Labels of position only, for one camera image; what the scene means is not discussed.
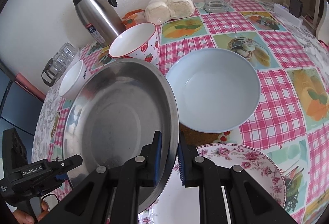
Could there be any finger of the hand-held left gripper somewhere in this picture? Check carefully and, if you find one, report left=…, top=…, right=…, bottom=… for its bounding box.
left=49, top=154, right=83, bottom=180

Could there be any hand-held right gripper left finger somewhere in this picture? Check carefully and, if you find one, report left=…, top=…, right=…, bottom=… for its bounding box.
left=45, top=131, right=163, bottom=224

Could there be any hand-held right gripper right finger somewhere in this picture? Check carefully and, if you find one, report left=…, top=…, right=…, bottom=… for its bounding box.
left=178, top=132, right=294, bottom=224

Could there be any pink floral plate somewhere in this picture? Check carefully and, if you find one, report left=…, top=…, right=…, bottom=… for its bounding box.
left=137, top=143, right=286, bottom=224

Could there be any stainless steel plate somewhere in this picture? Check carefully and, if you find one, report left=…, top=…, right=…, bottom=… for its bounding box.
left=62, top=58, right=180, bottom=214

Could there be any light blue bowl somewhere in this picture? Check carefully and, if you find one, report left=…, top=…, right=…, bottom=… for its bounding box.
left=166, top=48, right=262, bottom=133

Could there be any small white bowl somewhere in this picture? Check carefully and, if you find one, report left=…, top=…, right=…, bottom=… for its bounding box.
left=59, top=60, right=90, bottom=100

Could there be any strawberry print bowl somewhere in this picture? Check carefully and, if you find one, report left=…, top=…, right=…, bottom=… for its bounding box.
left=109, top=23, right=160, bottom=64

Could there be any person's left hand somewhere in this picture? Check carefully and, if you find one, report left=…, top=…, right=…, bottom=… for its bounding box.
left=12, top=199, right=50, bottom=224

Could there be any cork coaster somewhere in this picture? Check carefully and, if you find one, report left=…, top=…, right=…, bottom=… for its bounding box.
left=180, top=121, right=222, bottom=146

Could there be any dark cabinet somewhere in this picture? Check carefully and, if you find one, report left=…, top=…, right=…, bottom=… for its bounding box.
left=0, top=60, right=47, bottom=163

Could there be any pink board edge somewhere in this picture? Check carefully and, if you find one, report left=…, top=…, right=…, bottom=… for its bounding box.
left=15, top=72, right=47, bottom=103

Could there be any small clear glass cup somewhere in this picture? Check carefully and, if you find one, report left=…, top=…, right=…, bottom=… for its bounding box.
left=53, top=53, right=75, bottom=71
left=58, top=42, right=78, bottom=58

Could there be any orange snack packet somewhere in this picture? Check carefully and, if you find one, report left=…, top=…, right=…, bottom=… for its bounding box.
left=122, top=9, right=146, bottom=28

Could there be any stainless steel thermos carafe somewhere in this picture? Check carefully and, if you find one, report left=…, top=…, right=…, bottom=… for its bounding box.
left=69, top=0, right=126, bottom=48

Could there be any bag of white steamed buns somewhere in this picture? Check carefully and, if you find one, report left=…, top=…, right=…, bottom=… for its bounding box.
left=144, top=0, right=195, bottom=25

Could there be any white power strip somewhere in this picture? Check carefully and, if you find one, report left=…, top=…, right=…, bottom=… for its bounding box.
left=274, top=3, right=304, bottom=27

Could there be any black power adapter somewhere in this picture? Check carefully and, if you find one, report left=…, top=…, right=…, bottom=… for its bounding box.
left=289, top=0, right=304, bottom=18

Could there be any thin black cable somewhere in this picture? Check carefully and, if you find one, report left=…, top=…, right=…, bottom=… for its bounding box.
left=0, top=80, right=13, bottom=122

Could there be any glass pitcher with black handle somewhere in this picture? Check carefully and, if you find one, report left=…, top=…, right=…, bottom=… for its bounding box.
left=42, top=58, right=63, bottom=86

